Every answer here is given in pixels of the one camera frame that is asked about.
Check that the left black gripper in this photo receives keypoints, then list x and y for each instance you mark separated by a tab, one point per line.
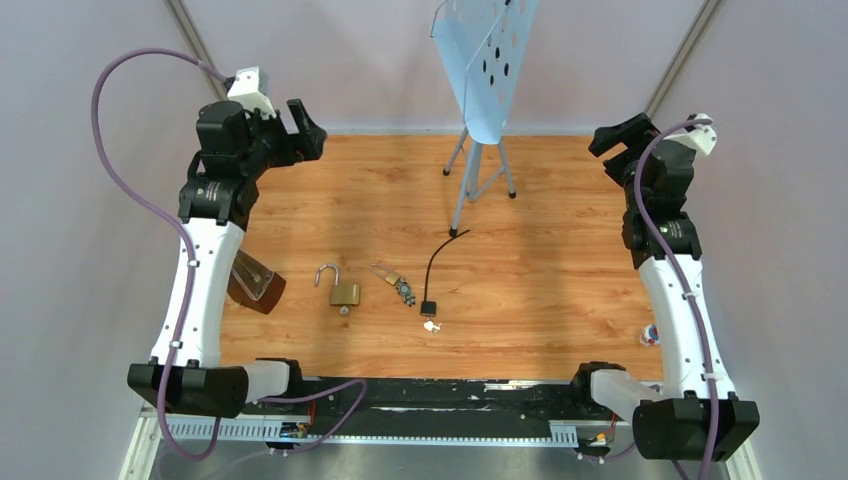
294	147

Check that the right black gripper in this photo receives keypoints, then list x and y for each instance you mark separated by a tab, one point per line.
633	133

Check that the silver cable lock keys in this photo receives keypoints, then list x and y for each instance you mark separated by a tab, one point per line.
432	326

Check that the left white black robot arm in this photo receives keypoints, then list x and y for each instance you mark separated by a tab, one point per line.
237	146

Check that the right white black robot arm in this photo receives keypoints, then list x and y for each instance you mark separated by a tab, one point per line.
697	414

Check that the large brass padlock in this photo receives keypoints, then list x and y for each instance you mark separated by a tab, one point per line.
340	293

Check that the light blue music stand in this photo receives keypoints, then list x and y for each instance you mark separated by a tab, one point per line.
482	45

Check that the small colourful figurine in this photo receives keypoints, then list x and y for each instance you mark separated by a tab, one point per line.
649	336

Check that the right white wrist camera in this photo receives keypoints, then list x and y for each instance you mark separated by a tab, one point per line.
701	138

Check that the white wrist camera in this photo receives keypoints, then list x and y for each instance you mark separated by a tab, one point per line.
701	138
249	88

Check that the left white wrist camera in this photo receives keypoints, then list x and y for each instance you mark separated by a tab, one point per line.
249	88

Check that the aluminium frame post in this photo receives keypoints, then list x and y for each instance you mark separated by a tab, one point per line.
192	38

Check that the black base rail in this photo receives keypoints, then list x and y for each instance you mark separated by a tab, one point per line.
439	401

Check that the white slotted cable duct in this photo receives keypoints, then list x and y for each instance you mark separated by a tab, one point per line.
280	429

